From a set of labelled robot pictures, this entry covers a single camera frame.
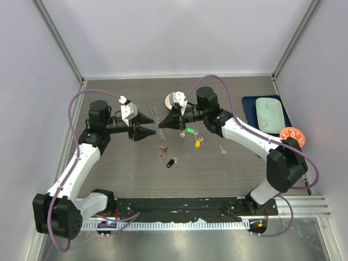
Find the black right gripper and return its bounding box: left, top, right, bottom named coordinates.
left=159, top=105, right=208, bottom=131

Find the black tag key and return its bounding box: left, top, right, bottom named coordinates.
left=166, top=158, right=178, bottom=168

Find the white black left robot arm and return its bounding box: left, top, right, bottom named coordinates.
left=33, top=100, right=156, bottom=240

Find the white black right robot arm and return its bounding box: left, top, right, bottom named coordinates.
left=159, top=86, right=308, bottom=215

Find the green tag key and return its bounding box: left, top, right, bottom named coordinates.
left=179, top=128, right=198, bottom=138

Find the red bowl white inside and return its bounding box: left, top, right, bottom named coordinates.
left=164, top=92, right=177, bottom=110

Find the yellow tag key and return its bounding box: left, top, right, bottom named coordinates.
left=195, top=137, right=205, bottom=148

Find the plain silver loose key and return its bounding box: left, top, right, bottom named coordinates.
left=219, top=145, right=227, bottom=156

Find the pale green rectangular plate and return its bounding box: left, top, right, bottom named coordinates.
left=256, top=97, right=285, bottom=135

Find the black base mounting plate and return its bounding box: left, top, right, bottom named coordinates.
left=106, top=197, right=278, bottom=223

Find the orange white patterned bowl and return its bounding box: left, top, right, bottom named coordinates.
left=279, top=127, right=306, bottom=148

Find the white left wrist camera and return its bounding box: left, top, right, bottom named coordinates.
left=119, top=96, right=138, bottom=127

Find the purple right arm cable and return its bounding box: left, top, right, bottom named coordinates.
left=184, top=74, right=319, bottom=238

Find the perforated cable duct strip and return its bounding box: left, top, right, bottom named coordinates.
left=81, top=219, right=250, bottom=231

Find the aluminium frame rail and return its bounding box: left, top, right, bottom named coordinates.
left=32, top=0, right=84, bottom=85

